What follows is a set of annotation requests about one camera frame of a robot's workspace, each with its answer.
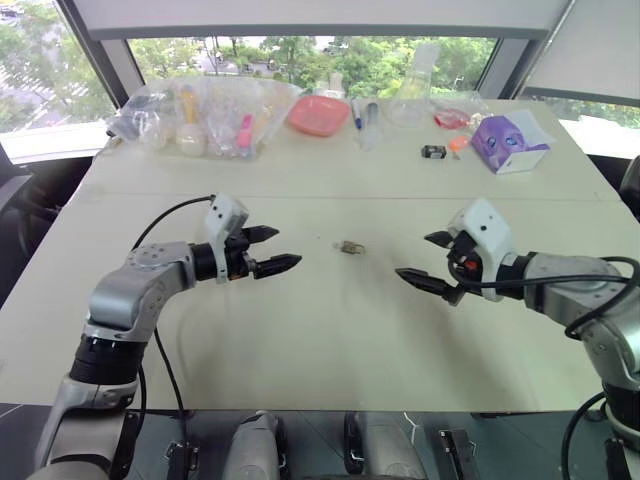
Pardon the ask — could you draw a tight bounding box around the large clear plastic bag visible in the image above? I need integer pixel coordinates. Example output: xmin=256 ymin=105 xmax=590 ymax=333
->
xmin=127 ymin=75 xmax=304 ymax=162

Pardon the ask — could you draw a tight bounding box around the red petri dish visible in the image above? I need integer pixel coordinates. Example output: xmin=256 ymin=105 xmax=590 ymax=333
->
xmin=432 ymin=110 xmax=472 ymax=132

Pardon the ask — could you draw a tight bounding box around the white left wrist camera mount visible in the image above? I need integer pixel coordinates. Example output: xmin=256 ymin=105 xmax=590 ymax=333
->
xmin=203 ymin=193 xmax=250 ymax=285

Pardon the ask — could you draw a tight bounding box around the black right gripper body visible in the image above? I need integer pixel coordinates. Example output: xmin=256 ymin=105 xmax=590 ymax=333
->
xmin=446 ymin=231 xmax=484 ymax=289

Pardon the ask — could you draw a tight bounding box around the dark chair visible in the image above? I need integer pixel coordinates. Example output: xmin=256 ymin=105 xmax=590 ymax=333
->
xmin=0 ymin=149 xmax=95 ymax=314
xmin=618 ymin=154 xmax=640 ymax=225

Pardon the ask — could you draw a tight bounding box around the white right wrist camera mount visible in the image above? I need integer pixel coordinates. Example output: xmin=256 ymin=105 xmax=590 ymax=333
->
xmin=446 ymin=197 xmax=519 ymax=303

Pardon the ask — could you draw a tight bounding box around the small clear plastic bag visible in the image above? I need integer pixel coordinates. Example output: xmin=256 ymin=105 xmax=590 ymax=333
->
xmin=429 ymin=90 xmax=494 ymax=133

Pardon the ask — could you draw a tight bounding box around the white roller blind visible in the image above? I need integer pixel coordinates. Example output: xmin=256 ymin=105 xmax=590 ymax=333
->
xmin=519 ymin=0 xmax=640 ymax=109

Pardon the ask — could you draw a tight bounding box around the yellow toy in bag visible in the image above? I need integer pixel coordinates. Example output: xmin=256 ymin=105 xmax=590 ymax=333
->
xmin=180 ymin=84 xmax=199 ymax=125

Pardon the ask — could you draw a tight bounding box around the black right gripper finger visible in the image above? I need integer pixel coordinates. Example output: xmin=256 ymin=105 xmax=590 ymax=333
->
xmin=423 ymin=229 xmax=456 ymax=249
xmin=394 ymin=267 xmax=464 ymax=306

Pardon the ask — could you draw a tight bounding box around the purple and white tissue box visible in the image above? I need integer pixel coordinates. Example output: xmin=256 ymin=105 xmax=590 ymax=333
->
xmin=469 ymin=110 xmax=552 ymax=176

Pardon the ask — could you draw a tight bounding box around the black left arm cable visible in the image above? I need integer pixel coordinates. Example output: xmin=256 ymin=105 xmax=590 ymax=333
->
xmin=130 ymin=194 xmax=217 ymax=436

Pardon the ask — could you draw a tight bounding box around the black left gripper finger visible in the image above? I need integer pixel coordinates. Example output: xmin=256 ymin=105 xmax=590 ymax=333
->
xmin=252 ymin=253 xmax=304 ymax=281
xmin=244 ymin=225 xmax=281 ymax=247

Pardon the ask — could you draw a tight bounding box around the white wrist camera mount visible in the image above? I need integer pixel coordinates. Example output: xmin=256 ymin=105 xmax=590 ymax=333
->
xmin=446 ymin=197 xmax=519 ymax=303
xmin=203 ymin=193 xmax=250 ymax=285

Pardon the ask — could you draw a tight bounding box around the clear bag with dark items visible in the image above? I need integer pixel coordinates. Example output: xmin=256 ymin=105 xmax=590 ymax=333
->
xmin=105 ymin=92 xmax=167 ymax=142

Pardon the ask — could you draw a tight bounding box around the grey robot leg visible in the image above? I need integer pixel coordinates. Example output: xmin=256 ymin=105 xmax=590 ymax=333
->
xmin=343 ymin=411 xmax=427 ymax=480
xmin=233 ymin=410 xmax=290 ymax=480

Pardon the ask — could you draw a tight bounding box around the clear glass conical flask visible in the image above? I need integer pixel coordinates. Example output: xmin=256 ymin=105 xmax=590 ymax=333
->
xmin=387 ymin=44 xmax=442 ymax=129

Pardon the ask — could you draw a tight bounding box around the small white bottle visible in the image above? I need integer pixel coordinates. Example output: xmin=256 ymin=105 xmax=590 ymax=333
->
xmin=313 ymin=72 xmax=347 ymax=102

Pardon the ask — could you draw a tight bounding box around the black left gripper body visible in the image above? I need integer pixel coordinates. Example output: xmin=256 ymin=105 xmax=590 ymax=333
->
xmin=224 ymin=227 xmax=260 ymax=282

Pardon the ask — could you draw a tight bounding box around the round white bottle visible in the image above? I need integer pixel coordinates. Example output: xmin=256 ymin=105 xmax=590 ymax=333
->
xmin=174 ymin=122 xmax=209 ymax=157

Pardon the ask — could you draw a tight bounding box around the pink plastic plate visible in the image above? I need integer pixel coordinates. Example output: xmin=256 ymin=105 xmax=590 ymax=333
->
xmin=285 ymin=94 xmax=351 ymax=138

